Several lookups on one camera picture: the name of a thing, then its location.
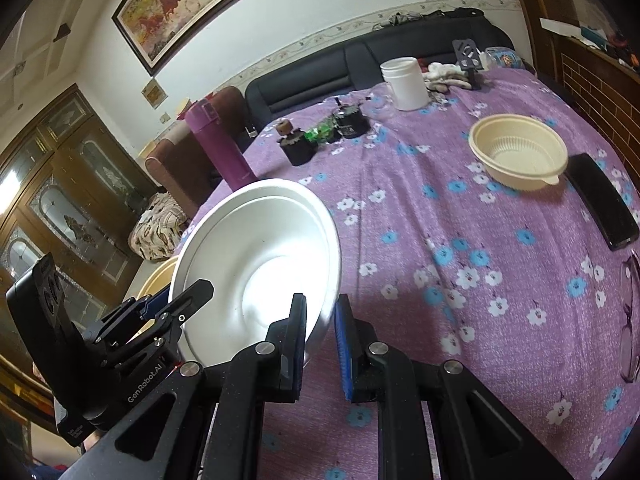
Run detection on dark leather sofa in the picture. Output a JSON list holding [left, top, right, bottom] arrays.
[[244, 10, 516, 153]]

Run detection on small framed picture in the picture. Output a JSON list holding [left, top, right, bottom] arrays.
[[141, 79, 168, 110]]

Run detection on eyeglasses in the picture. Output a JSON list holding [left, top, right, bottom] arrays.
[[617, 252, 640, 385]]

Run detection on dark jar with wooden stopper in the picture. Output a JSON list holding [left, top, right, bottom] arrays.
[[276, 118, 316, 167]]

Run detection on large framed painting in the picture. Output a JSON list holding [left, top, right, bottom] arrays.
[[111, 0, 351, 77]]

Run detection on white gloves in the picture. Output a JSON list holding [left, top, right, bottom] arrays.
[[422, 61, 476, 95]]

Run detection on white plastic jar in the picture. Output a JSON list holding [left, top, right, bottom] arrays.
[[380, 56, 430, 112]]

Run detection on purple floral tablecloth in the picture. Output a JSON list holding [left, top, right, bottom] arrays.
[[177, 67, 640, 480]]

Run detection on wooden glass-door cabinet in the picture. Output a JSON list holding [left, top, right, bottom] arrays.
[[0, 85, 166, 411]]

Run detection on white foam bowl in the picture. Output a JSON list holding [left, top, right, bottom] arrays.
[[169, 178, 343, 368]]

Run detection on large off-white paper bowl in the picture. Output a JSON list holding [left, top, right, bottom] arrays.
[[136, 256, 182, 302]]

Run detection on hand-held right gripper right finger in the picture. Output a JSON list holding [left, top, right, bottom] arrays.
[[335, 294, 576, 480]]

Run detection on cream plastic bowl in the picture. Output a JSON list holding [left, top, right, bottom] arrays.
[[468, 114, 569, 192]]

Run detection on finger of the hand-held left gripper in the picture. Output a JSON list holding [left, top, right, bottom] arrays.
[[150, 280, 215, 348], [102, 291, 171, 333]]

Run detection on purple thermos bottle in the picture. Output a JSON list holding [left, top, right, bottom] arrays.
[[185, 100, 257, 192]]

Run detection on brown chair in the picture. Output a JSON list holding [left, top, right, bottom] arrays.
[[145, 86, 251, 221]]

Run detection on green wrapped candies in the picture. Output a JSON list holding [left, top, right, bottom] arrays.
[[305, 117, 343, 145]]

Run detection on patterned beige cloth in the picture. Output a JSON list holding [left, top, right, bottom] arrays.
[[127, 192, 190, 262]]

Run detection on black phone stand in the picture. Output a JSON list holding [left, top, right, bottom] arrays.
[[452, 38, 485, 91]]

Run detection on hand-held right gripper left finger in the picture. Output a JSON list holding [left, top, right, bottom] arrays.
[[65, 292, 308, 480]]

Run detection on clear glass cup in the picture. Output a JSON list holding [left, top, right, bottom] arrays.
[[367, 85, 396, 121]]

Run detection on wooden brick-pattern counter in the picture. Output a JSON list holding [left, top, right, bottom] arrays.
[[537, 10, 640, 126]]

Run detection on dark jar with black lid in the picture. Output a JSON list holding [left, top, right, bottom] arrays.
[[332, 97, 372, 140]]

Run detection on colourful printed packet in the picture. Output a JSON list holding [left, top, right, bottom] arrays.
[[482, 46, 526, 72]]

